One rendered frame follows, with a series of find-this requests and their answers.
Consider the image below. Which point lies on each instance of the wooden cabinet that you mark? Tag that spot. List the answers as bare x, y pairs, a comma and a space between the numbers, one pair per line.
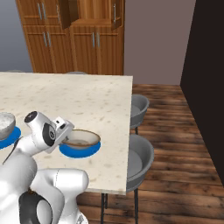
87, 55

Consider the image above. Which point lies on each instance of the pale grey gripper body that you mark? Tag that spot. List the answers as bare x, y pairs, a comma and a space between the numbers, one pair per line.
61, 137

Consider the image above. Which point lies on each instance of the black table leg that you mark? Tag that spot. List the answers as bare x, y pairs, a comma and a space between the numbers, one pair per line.
103, 208

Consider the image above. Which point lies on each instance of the grey bucket chair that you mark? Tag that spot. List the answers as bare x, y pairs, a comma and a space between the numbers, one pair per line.
139, 109
140, 163
75, 72

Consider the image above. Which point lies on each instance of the open wooden cabinet door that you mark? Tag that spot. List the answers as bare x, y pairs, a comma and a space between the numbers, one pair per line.
68, 13
118, 13

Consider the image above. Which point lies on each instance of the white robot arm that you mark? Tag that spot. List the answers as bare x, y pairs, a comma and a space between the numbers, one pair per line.
17, 180

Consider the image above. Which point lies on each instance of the blue plate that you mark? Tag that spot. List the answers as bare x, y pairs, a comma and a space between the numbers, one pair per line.
10, 138
78, 153

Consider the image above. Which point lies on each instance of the brown rimmed grey bowl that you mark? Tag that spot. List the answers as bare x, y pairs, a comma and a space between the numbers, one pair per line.
83, 139

